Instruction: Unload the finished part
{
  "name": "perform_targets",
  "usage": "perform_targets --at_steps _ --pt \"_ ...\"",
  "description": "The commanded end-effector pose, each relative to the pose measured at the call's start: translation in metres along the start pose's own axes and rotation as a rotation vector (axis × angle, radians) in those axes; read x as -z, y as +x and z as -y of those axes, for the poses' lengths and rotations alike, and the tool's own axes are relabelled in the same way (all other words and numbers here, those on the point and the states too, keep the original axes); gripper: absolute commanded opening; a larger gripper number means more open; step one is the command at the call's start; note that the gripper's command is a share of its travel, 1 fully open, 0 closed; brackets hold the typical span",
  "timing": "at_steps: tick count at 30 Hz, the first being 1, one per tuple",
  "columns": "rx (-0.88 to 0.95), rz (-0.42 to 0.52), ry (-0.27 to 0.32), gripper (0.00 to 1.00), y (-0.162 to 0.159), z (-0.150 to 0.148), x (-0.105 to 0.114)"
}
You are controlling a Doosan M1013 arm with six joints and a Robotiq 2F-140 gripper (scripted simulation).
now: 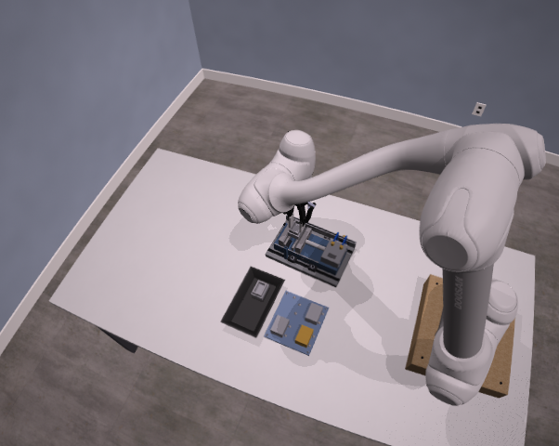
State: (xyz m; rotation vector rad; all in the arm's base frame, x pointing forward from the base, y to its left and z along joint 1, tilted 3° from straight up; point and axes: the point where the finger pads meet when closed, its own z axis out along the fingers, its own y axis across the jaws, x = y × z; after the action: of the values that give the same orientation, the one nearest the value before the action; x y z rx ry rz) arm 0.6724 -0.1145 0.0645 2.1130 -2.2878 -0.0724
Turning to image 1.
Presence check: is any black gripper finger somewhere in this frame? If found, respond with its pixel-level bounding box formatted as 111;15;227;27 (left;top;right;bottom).
297;202;316;232
283;207;294;228

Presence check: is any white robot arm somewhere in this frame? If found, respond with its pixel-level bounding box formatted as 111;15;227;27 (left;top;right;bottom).
238;124;546;406

